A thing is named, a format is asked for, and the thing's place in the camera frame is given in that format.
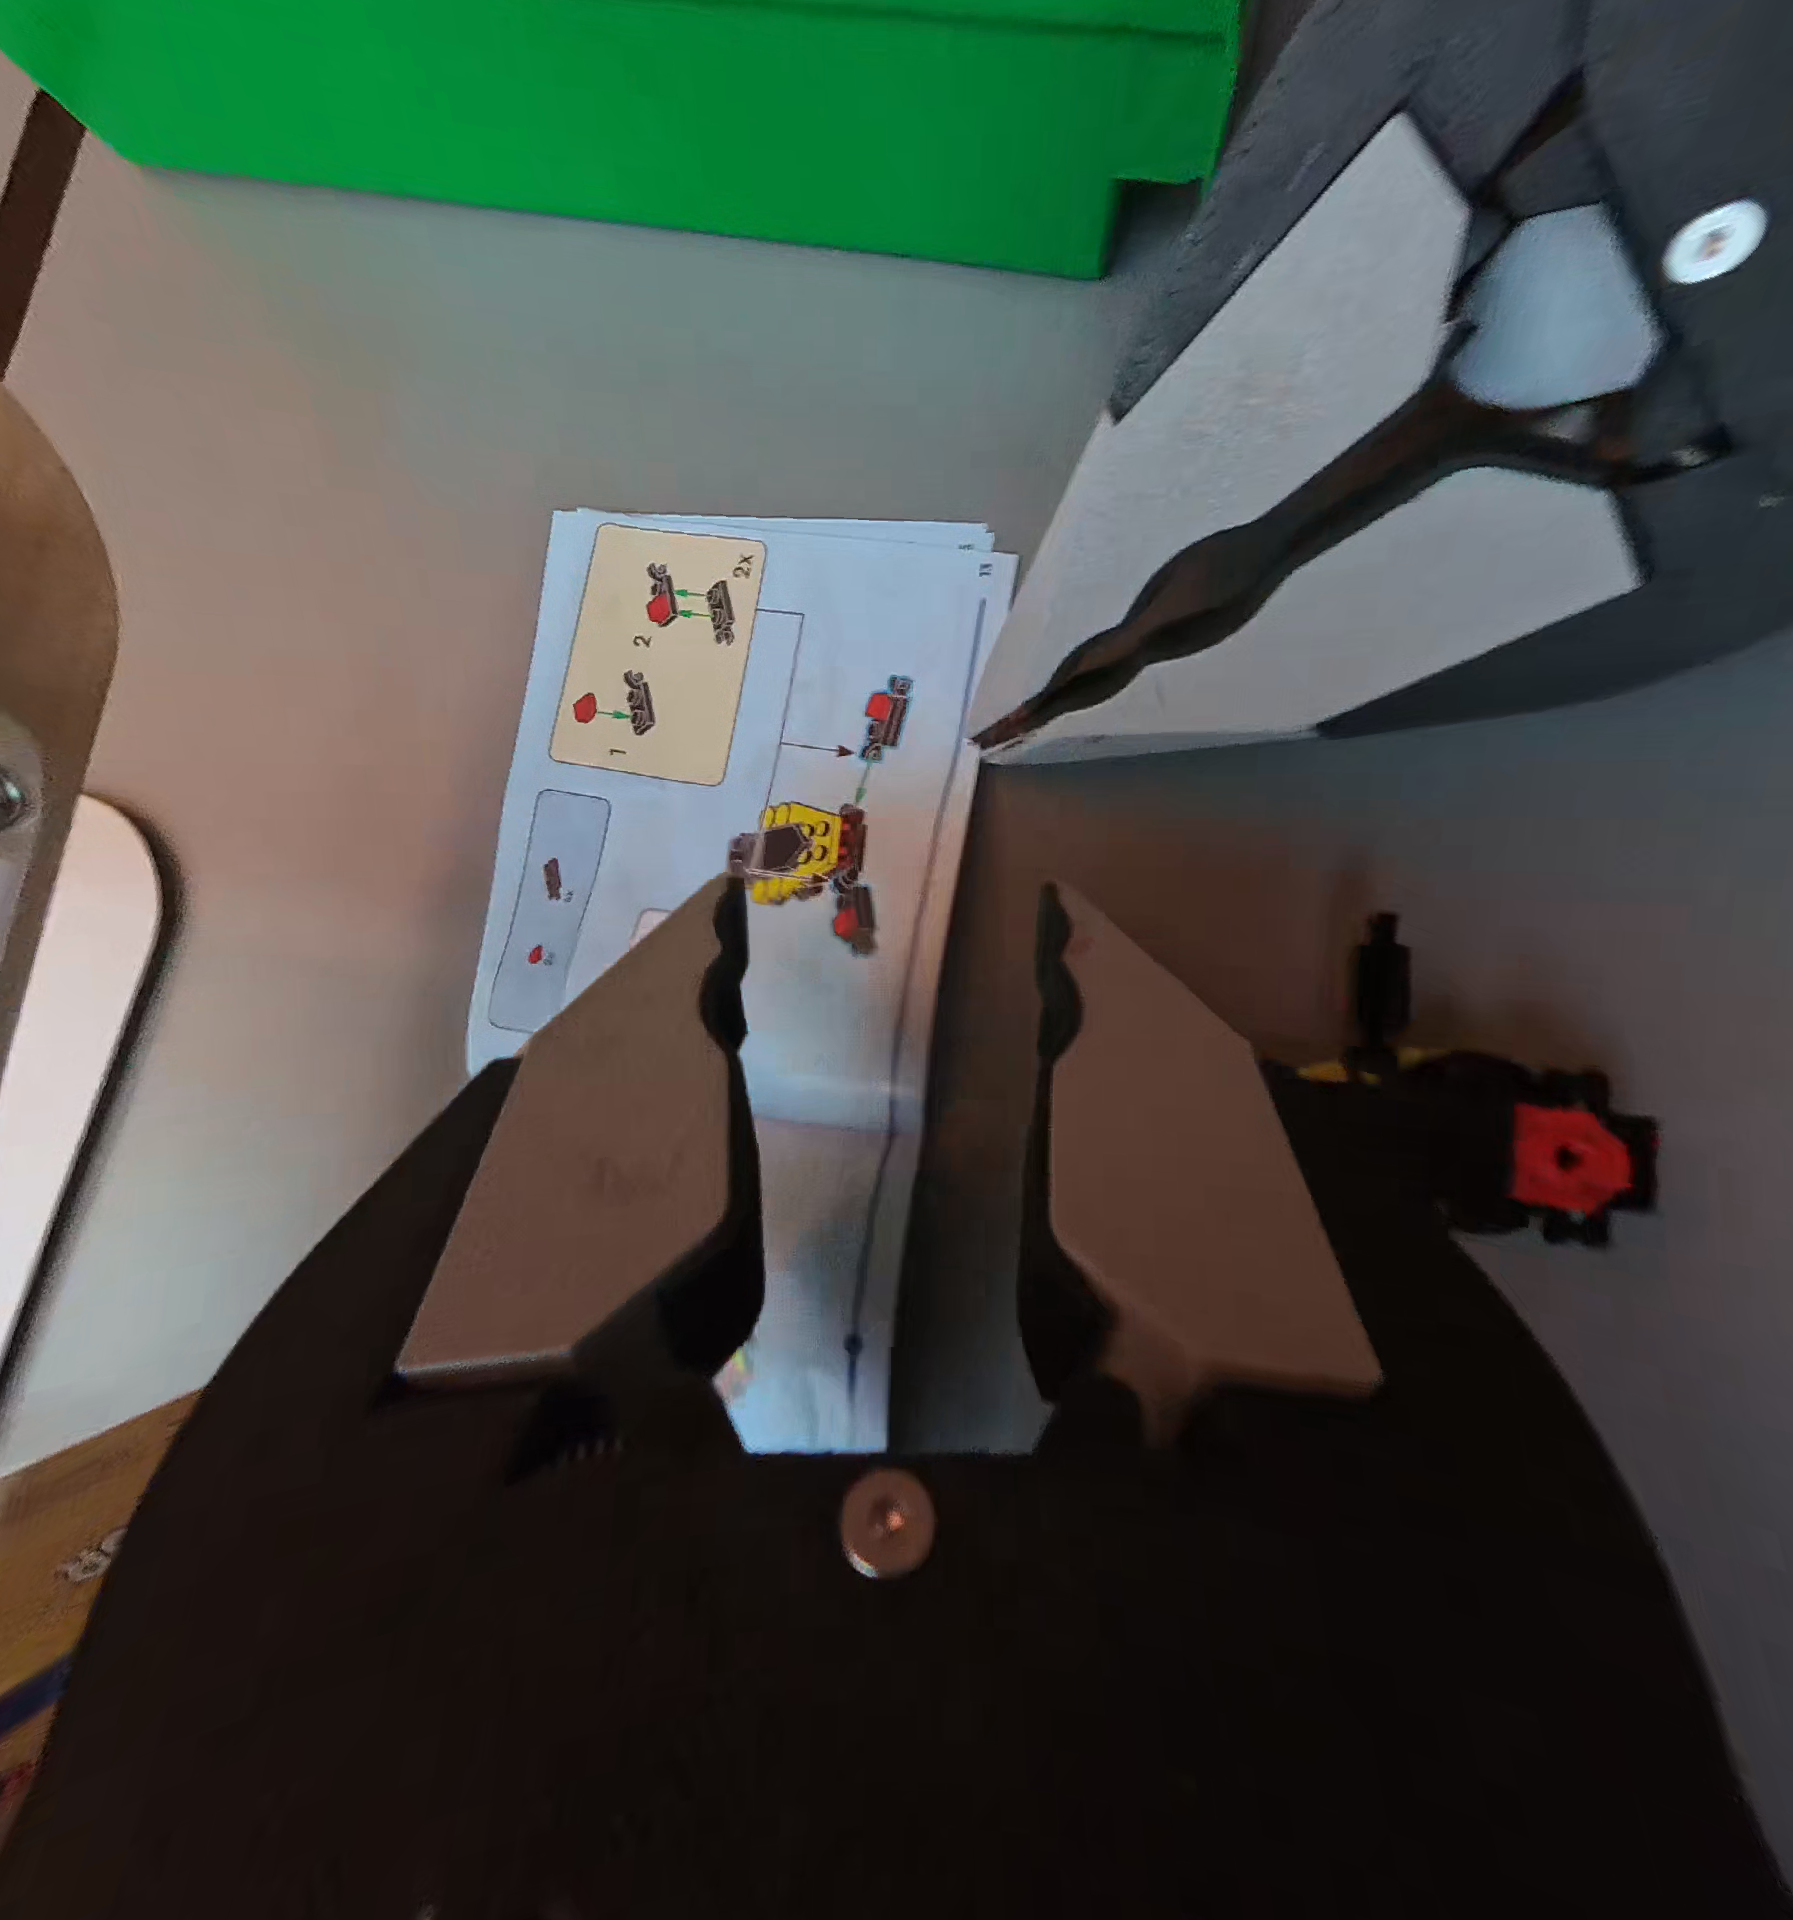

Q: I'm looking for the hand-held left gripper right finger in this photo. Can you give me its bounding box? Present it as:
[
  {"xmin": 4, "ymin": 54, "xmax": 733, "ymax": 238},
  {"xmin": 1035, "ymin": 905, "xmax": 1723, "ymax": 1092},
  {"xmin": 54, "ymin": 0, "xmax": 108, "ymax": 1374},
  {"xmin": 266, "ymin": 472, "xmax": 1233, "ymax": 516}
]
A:
[{"xmin": 1016, "ymin": 878, "xmax": 1387, "ymax": 1427}]

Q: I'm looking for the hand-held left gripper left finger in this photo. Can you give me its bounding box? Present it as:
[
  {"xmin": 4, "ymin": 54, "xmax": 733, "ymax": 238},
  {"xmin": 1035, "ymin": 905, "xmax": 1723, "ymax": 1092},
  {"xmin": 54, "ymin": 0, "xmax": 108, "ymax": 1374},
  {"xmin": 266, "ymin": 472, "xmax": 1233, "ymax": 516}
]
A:
[{"xmin": 391, "ymin": 874, "xmax": 770, "ymax": 1394}]

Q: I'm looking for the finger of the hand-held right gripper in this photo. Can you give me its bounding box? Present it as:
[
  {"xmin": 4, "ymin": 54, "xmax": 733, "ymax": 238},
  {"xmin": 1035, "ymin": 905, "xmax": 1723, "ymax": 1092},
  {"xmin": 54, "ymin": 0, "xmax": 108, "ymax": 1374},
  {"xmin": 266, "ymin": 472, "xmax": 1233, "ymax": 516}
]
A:
[
  {"xmin": 969, "ymin": 113, "xmax": 1483, "ymax": 745},
  {"xmin": 978, "ymin": 451, "xmax": 1652, "ymax": 767}
]

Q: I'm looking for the black red yellow lego model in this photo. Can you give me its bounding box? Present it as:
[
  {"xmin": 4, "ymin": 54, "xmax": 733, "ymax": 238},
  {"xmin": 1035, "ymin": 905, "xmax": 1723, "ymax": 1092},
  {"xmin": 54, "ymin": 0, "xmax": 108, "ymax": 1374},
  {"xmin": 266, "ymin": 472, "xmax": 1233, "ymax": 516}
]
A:
[{"xmin": 1264, "ymin": 913, "xmax": 1661, "ymax": 1250}]

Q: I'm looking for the lego instruction booklet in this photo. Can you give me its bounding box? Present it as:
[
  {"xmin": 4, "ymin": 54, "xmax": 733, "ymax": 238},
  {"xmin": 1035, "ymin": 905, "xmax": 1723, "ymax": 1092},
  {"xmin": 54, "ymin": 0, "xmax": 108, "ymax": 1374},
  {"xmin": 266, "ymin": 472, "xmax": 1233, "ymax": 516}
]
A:
[{"xmin": 466, "ymin": 507, "xmax": 1020, "ymax": 1456}]

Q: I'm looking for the purple lego set box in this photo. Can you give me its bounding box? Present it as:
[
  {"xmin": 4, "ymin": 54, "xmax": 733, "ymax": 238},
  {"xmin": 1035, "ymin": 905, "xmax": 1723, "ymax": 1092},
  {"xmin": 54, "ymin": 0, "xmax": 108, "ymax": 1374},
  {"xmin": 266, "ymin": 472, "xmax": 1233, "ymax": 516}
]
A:
[{"xmin": 0, "ymin": 1393, "xmax": 205, "ymax": 1920}]

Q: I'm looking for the white rounded board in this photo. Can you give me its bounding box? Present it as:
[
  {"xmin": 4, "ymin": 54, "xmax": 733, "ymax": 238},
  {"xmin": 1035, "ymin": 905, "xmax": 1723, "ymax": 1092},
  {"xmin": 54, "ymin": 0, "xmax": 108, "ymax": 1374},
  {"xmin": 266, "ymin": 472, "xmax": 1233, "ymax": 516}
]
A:
[{"xmin": 0, "ymin": 795, "xmax": 166, "ymax": 1503}]

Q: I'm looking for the green plastic bin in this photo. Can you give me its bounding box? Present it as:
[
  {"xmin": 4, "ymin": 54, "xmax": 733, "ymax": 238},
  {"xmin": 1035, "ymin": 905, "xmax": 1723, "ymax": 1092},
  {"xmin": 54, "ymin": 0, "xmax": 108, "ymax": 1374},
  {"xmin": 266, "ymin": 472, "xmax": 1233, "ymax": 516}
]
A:
[{"xmin": 0, "ymin": 0, "xmax": 1243, "ymax": 282}]

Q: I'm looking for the wooden board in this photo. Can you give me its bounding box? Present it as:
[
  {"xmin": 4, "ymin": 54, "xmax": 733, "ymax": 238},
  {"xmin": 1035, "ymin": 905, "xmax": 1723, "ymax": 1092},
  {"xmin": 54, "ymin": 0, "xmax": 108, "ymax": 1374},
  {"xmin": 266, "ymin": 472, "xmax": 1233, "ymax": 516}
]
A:
[{"xmin": 0, "ymin": 321, "xmax": 123, "ymax": 1307}]

